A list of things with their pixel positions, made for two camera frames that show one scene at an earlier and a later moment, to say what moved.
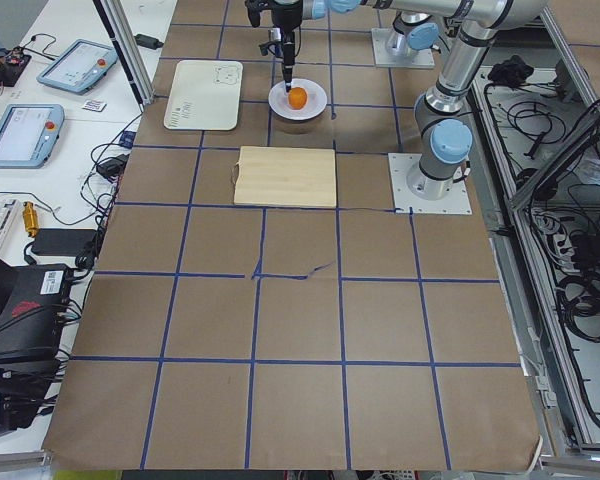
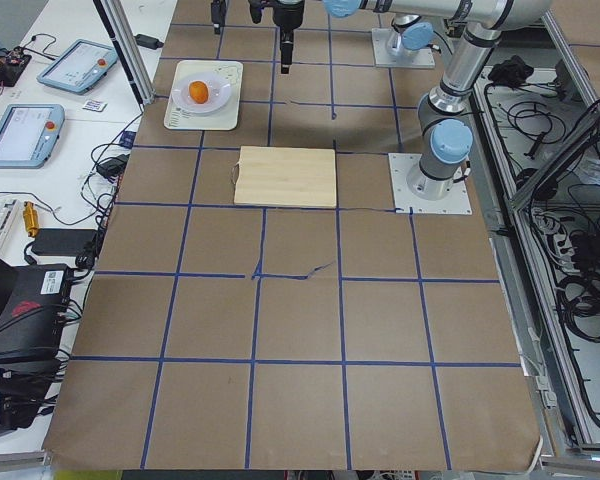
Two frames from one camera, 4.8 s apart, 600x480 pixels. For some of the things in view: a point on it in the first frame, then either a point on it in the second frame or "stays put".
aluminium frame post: [118, 24] stays put
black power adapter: [148, 41] stays put
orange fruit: [297, 97] to [199, 92]
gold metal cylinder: [30, 218] stays put
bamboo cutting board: [301, 177] stays put
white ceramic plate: [316, 100] to [219, 89]
